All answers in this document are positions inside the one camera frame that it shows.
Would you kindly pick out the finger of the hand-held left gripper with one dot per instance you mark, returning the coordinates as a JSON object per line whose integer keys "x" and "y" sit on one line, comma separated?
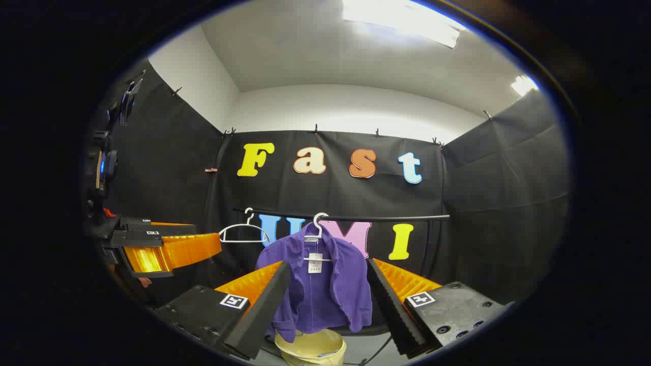
{"x": 173, "y": 230}
{"x": 188, "y": 249}

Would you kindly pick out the black clothes rack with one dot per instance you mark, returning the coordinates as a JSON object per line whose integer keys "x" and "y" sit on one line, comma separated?
{"x": 386, "y": 219}

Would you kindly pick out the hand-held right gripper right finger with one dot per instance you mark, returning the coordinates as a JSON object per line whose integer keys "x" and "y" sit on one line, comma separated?
{"x": 389, "y": 310}

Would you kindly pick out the white plastic clothes hanger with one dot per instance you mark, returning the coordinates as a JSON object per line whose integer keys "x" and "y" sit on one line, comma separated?
{"x": 244, "y": 241}
{"x": 320, "y": 233}

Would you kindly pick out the ceiling light panel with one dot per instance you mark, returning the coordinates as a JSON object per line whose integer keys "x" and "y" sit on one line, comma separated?
{"x": 524, "y": 85}
{"x": 402, "y": 18}

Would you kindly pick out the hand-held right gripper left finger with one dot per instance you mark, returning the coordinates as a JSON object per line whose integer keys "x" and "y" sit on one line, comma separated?
{"x": 264, "y": 310}

